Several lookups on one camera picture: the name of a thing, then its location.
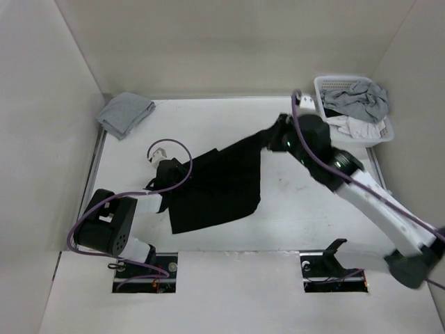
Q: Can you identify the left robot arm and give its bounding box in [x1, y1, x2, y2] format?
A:
[67, 158, 193, 278]

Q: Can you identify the black tank top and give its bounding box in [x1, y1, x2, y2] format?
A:
[167, 128, 272, 234]

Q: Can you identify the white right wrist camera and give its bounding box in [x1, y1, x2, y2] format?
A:
[297, 93, 316, 111]

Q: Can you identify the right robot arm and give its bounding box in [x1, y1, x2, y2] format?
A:
[265, 113, 444, 289]

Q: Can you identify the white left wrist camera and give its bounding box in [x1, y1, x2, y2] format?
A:
[147, 148, 168, 168]

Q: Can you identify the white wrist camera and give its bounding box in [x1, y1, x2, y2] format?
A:
[147, 148, 168, 168]
[297, 93, 316, 111]

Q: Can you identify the crumpled white tank top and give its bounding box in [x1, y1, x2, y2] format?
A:
[327, 116, 385, 139]

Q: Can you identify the crumpled grey tank top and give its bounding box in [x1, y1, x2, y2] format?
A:
[321, 81, 389, 124]

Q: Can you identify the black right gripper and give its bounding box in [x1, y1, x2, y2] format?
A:
[262, 112, 315, 168]

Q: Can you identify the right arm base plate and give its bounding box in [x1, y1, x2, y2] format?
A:
[300, 252, 369, 294]

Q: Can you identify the folded grey tank top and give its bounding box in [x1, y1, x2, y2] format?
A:
[96, 92, 156, 141]

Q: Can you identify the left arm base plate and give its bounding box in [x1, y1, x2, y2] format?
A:
[108, 253, 179, 294]

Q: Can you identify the white plastic laundry basket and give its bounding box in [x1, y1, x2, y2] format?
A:
[314, 75, 395, 148]

